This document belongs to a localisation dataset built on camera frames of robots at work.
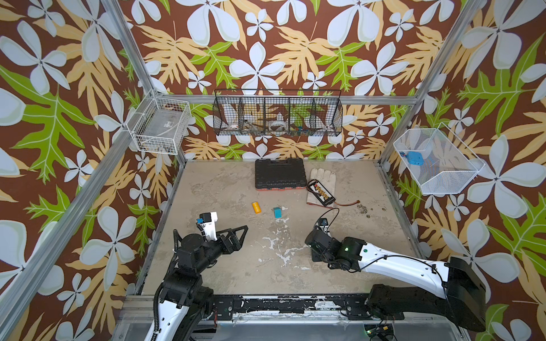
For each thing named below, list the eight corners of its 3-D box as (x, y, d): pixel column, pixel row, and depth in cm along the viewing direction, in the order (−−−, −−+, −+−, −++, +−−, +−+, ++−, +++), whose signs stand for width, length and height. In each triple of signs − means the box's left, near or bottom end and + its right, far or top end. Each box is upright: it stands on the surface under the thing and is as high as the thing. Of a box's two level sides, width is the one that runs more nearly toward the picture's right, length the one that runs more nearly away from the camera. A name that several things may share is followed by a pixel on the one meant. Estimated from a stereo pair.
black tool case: (254, 190, 108) (253, 185, 104) (256, 163, 120) (255, 157, 117) (306, 190, 108) (307, 185, 104) (302, 163, 120) (303, 158, 117)
